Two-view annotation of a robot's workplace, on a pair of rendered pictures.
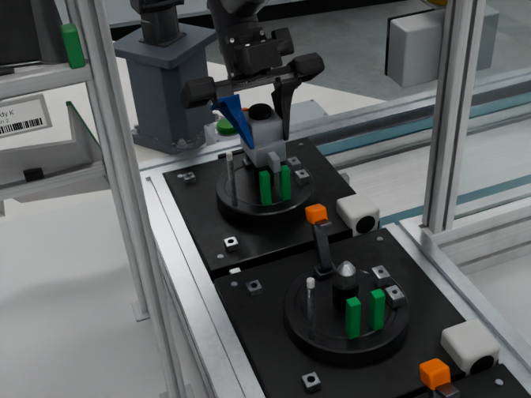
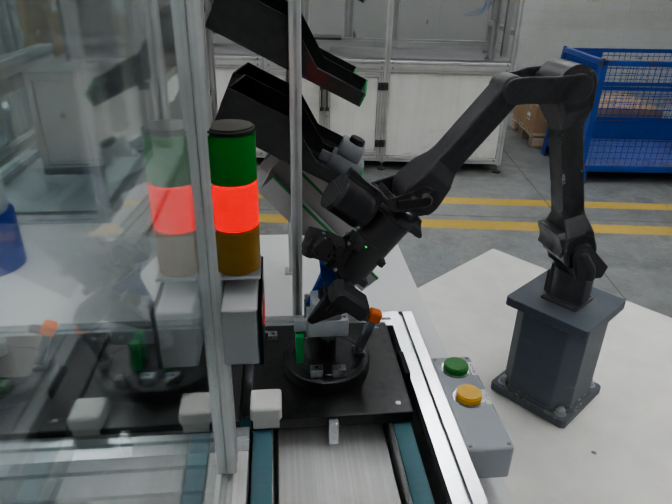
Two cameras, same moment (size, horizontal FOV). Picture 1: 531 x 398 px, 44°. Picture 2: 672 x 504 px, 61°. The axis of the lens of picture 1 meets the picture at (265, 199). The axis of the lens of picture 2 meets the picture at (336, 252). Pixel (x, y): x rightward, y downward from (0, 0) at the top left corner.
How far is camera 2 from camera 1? 118 cm
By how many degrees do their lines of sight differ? 83
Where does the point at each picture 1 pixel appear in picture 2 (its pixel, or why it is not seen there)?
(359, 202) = (266, 399)
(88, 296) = not seen: hidden behind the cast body
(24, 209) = (434, 304)
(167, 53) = (525, 296)
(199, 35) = (573, 319)
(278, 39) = (316, 240)
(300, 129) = (441, 418)
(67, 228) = not seen: hidden behind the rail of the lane
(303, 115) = (471, 427)
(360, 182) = (361, 470)
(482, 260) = not seen: outside the picture
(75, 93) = (633, 333)
